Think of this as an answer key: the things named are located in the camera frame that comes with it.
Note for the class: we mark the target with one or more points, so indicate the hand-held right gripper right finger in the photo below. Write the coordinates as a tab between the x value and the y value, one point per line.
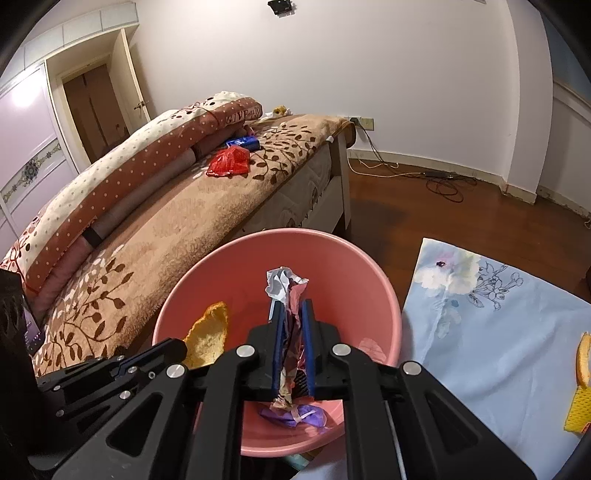
308	350

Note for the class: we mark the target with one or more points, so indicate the polka dot rolled quilt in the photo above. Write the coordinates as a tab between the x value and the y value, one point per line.
115	166

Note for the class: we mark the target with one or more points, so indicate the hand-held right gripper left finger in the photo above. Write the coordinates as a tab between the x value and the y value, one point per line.
277	350

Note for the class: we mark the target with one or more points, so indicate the small yellow toy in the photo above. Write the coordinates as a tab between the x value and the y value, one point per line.
279	110

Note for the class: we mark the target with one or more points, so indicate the black wall device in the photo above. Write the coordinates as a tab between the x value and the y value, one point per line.
281	7

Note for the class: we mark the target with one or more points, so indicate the black power adapter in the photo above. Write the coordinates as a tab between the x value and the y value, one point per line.
438	175

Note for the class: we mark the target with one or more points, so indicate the large orange peel piece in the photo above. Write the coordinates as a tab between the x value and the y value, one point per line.
207	332

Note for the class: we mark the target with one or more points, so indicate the purple plastic bag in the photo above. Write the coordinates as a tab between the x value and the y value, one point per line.
314	417

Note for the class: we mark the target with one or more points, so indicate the light blue floral tablecloth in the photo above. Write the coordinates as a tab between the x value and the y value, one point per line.
485	346

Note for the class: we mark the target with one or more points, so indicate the small orange peel piece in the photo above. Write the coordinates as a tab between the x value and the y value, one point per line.
584	360

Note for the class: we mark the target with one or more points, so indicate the brown wooden door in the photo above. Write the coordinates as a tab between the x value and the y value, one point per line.
92	115

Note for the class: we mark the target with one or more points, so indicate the blue snack packet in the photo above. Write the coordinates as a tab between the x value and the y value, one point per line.
242	143

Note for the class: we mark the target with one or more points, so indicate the pink plastic bucket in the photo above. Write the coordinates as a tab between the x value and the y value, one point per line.
240	277

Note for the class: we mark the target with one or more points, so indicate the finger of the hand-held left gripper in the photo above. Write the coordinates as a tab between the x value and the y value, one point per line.
152	353

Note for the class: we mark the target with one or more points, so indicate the white overhead cabinet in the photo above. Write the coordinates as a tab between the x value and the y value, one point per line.
83	27

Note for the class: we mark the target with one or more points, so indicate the wooden bed frame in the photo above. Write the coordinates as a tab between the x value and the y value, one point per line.
341	184

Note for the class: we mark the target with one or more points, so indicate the white wardrobe with floral trim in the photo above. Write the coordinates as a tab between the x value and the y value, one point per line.
32	152

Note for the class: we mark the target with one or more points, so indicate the maroon foil wrapper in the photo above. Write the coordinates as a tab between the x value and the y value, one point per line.
292	323

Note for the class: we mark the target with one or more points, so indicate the mauve folded bedding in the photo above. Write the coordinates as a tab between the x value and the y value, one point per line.
138	194

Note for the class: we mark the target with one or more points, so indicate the bed with brown blanket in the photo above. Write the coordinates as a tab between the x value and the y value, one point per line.
184	207

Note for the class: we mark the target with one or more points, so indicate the wall power socket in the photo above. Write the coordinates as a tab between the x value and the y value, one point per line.
362	123

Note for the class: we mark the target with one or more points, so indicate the yellow foam fruit net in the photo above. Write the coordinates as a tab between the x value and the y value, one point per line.
579	410

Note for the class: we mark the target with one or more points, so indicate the red plastic bag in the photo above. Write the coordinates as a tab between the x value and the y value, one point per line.
228	162

